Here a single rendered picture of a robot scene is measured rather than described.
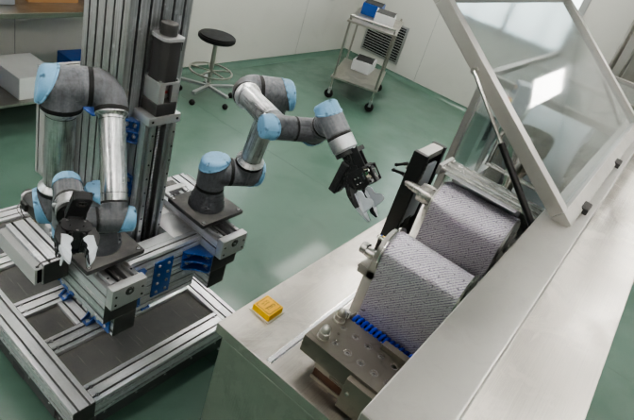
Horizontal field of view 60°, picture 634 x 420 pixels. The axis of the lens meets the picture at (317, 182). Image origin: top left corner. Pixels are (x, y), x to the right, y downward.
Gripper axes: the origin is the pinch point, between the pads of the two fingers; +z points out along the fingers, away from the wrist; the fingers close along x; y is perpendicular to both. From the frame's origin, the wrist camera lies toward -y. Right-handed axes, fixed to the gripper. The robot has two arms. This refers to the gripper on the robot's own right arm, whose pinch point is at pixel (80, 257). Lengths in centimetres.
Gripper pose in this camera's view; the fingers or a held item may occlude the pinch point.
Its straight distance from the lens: 135.3
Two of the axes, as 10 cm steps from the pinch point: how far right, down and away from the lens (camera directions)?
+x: -8.3, -1.1, -5.5
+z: 4.1, 5.5, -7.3
